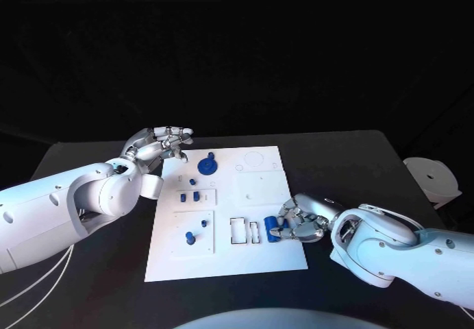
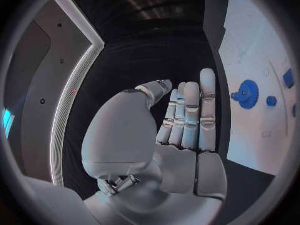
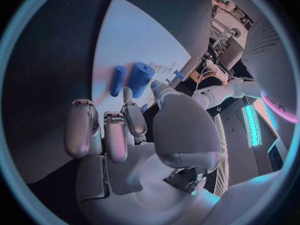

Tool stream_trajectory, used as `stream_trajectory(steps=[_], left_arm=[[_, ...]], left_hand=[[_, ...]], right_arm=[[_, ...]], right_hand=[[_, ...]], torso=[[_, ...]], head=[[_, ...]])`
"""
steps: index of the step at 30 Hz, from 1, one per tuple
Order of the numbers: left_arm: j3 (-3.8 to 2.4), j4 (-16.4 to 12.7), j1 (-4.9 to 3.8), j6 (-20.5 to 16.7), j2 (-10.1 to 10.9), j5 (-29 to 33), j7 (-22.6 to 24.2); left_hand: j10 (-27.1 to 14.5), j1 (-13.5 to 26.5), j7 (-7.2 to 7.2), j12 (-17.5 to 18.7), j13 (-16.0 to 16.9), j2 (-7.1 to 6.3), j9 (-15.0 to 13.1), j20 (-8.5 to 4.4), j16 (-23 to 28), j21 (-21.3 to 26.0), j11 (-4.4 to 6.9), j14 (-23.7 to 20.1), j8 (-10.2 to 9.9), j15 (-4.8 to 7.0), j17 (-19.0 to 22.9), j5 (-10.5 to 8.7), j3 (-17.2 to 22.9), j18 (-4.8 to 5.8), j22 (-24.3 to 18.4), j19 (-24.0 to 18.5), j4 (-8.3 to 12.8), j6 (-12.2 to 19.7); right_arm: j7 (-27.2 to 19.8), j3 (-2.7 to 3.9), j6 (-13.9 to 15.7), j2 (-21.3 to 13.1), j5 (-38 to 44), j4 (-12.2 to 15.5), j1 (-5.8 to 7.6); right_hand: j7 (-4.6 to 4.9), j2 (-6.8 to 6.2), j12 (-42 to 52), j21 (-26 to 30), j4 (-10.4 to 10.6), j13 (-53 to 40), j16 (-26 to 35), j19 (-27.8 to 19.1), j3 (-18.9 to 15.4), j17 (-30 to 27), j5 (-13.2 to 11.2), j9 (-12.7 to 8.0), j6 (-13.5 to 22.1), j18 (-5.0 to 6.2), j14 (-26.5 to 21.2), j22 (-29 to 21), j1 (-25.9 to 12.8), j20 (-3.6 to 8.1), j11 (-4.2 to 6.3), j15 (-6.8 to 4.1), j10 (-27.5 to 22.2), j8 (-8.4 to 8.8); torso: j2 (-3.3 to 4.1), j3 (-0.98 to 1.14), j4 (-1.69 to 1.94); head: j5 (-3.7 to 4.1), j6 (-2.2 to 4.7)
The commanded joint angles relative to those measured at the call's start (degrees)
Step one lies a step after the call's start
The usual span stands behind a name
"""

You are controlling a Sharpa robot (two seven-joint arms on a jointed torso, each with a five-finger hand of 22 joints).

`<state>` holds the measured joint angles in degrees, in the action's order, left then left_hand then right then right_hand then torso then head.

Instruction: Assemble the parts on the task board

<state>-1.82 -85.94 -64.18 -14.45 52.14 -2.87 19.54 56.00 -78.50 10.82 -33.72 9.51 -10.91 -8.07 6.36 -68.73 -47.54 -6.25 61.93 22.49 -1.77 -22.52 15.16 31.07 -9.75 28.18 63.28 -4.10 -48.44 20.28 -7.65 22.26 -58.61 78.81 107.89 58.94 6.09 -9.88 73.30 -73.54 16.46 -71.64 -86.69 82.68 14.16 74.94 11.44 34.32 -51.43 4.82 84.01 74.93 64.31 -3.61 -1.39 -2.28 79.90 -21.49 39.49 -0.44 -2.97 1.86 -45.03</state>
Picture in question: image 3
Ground metal equipment rack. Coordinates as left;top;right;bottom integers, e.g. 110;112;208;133
210;0;256;80

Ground white task board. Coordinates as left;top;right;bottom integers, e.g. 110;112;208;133
90;0;192;118

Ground thick blue cylinder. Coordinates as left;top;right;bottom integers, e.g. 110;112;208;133
127;61;157;99

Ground thin blue cylinder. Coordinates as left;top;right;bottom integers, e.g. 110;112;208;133
109;65;128;98

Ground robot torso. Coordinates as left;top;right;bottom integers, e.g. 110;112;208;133
242;20;300;155

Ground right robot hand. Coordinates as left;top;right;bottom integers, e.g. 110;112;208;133
63;80;230;225

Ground glowing light bar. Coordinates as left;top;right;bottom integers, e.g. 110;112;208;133
241;104;264;147

